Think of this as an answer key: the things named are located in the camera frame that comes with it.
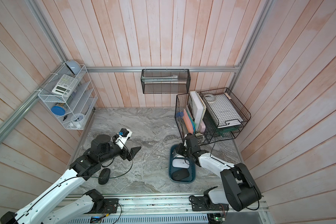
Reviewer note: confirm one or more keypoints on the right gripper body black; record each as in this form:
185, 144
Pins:
184, 150

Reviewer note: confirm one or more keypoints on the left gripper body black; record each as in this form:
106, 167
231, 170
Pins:
114, 152

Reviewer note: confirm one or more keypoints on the white computer mouse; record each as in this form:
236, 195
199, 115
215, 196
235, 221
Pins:
180, 163

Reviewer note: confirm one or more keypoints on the silver mouse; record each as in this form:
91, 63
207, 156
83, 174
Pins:
174, 154

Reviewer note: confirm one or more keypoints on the black mouse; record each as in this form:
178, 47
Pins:
104, 176
180, 174

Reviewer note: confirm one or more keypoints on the teal plastic storage tray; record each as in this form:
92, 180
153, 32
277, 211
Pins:
191, 169

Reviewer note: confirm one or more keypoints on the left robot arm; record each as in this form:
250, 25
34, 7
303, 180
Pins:
42, 209

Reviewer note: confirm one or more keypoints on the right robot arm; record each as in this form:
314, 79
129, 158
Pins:
239, 189

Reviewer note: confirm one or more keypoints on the tape roll by rack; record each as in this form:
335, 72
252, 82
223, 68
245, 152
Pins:
200, 137

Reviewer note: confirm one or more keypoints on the pink folder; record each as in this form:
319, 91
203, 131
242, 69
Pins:
188, 122

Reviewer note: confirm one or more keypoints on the white thick book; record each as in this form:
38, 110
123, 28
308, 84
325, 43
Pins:
197, 109

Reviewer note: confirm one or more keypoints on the white grid notepad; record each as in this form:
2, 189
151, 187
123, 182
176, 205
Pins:
222, 110

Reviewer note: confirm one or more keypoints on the blue lid pencil jar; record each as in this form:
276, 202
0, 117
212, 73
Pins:
59, 109

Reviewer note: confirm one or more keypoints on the white desk calculator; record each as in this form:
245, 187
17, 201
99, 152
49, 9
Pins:
65, 86

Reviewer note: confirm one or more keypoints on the black wire file rack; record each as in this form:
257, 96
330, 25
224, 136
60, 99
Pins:
181, 104

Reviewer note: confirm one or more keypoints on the black wire paper tray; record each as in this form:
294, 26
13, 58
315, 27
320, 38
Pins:
228, 133

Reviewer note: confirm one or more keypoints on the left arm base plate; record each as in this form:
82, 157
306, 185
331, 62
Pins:
105, 206

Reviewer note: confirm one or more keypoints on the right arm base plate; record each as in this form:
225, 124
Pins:
204, 204

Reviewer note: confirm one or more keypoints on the white wire wall shelf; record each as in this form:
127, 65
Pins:
70, 97

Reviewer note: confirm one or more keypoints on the black mesh wall basket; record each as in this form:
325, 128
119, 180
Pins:
165, 81

